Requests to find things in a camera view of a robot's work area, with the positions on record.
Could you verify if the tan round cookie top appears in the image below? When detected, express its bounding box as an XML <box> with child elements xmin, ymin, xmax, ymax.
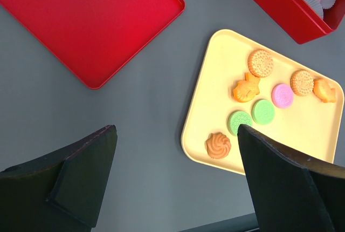
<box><xmin>247</xmin><ymin>49</ymin><xmax>274</xmax><ymax>78</ymax></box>

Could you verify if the orange fish cookie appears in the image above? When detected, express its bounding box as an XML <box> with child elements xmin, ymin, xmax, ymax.
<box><xmin>232</xmin><ymin>72</ymin><xmax>260</xmax><ymax>103</ymax></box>
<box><xmin>313</xmin><ymin>79</ymin><xmax>336</xmax><ymax>103</ymax></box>

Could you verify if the yellow tray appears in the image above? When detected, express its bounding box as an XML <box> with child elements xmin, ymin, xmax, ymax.
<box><xmin>181</xmin><ymin>29</ymin><xmax>344</xmax><ymax>174</ymax></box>

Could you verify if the green round cookie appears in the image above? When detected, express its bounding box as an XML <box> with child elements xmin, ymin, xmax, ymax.
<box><xmin>227</xmin><ymin>111</ymin><xmax>253</xmax><ymax>136</ymax></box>
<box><xmin>252</xmin><ymin>99</ymin><xmax>275</xmax><ymax>125</ymax></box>

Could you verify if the orange fish cookie right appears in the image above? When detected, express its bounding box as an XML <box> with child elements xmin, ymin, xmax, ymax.
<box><xmin>313</xmin><ymin>79</ymin><xmax>336</xmax><ymax>103</ymax></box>

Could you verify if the green round cookie right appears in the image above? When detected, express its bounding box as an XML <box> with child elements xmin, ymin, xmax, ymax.
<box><xmin>252</xmin><ymin>99</ymin><xmax>275</xmax><ymax>125</ymax></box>

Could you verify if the red lid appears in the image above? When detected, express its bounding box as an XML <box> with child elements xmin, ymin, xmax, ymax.
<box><xmin>1</xmin><ymin>0</ymin><xmax>185</xmax><ymax>90</ymax></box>

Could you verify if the orange swirl cookie left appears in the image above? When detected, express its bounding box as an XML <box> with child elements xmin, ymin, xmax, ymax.
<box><xmin>205</xmin><ymin>132</ymin><xmax>231</xmax><ymax>159</ymax></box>

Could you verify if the orange fish cookie left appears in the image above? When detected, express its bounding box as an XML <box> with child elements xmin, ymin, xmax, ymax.
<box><xmin>232</xmin><ymin>72</ymin><xmax>260</xmax><ymax>103</ymax></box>

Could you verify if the tan round cookie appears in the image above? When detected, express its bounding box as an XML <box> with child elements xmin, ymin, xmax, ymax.
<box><xmin>247</xmin><ymin>49</ymin><xmax>274</xmax><ymax>78</ymax></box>
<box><xmin>290</xmin><ymin>70</ymin><xmax>314</xmax><ymax>97</ymax></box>

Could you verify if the green round cookie left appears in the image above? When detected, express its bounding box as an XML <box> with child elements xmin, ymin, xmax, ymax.
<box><xmin>227</xmin><ymin>111</ymin><xmax>253</xmax><ymax>136</ymax></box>

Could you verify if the red compartment box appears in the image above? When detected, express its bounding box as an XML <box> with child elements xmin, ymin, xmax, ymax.
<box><xmin>254</xmin><ymin>0</ymin><xmax>344</xmax><ymax>44</ymax></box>

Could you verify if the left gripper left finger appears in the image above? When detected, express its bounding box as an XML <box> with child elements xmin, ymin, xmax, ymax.
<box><xmin>1</xmin><ymin>125</ymin><xmax>118</xmax><ymax>231</ymax></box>

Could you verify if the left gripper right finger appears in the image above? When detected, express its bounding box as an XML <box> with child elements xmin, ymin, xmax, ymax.
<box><xmin>238</xmin><ymin>125</ymin><xmax>344</xmax><ymax>231</ymax></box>

